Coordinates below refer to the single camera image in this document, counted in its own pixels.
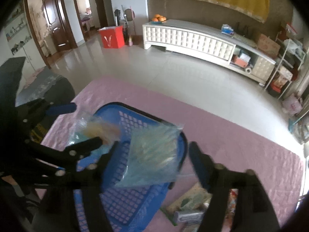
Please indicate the pink quilted tablecloth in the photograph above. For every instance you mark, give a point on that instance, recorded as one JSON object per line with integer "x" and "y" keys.
{"x": 279, "y": 169}

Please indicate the plate of oranges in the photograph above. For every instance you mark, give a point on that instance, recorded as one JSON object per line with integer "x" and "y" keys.
{"x": 158, "y": 19}

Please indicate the clear blue wafer bag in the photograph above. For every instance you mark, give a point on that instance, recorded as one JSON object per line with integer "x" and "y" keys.
{"x": 153, "y": 156}

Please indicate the orange snack bar wrapper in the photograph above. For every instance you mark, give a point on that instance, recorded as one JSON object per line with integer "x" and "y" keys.
{"x": 231, "y": 207}

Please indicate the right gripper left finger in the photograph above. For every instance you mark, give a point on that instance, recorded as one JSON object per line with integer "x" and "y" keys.
{"x": 109, "y": 153}

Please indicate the blue plastic basket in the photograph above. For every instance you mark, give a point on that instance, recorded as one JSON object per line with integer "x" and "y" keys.
{"x": 132, "y": 209}

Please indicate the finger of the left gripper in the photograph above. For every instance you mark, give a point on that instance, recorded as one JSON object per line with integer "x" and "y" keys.
{"x": 69, "y": 157}
{"x": 56, "y": 110}

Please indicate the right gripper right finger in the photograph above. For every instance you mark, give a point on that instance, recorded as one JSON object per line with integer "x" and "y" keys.
{"x": 211, "y": 175}

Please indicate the clear blue cookie bag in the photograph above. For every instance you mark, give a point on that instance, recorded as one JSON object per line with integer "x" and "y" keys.
{"x": 87, "y": 126}

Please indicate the pink shopping bag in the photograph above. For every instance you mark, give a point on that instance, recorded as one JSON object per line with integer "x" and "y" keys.
{"x": 292, "y": 105}

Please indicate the cardboard box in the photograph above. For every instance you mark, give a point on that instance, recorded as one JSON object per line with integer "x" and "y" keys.
{"x": 267, "y": 46}

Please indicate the white metal shelf rack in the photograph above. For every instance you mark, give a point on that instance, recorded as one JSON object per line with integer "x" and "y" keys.
{"x": 289, "y": 61}

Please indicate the white tv cabinet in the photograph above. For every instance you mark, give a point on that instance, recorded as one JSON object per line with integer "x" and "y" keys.
{"x": 209, "y": 44}

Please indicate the brown wooden door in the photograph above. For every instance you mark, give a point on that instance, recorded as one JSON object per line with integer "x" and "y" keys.
{"x": 54, "y": 24}

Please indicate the blue tissue pack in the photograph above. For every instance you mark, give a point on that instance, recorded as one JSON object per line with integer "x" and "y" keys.
{"x": 227, "y": 30}

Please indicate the green soda cracker pack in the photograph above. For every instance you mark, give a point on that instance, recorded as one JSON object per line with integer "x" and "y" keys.
{"x": 196, "y": 198}

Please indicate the red box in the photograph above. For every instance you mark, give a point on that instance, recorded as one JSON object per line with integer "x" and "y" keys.
{"x": 112, "y": 37}

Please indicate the silver purple candy tube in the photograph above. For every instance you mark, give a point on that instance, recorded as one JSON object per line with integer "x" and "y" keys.
{"x": 191, "y": 216}

